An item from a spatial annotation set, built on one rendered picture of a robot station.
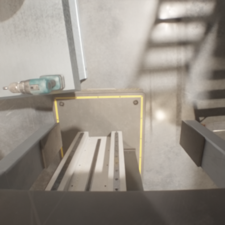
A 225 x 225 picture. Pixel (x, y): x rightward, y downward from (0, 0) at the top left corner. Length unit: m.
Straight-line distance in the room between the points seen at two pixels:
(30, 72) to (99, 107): 0.53
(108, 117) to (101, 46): 0.63
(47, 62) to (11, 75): 0.21
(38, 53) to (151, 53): 0.95
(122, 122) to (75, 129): 0.37
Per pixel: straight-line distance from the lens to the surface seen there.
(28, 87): 0.68
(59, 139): 0.17
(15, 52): 0.97
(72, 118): 1.26
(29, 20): 0.95
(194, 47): 1.63
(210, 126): 1.63
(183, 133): 0.17
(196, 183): 2.12
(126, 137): 1.27
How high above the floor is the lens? 1.47
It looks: 74 degrees down
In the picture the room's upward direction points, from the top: 175 degrees counter-clockwise
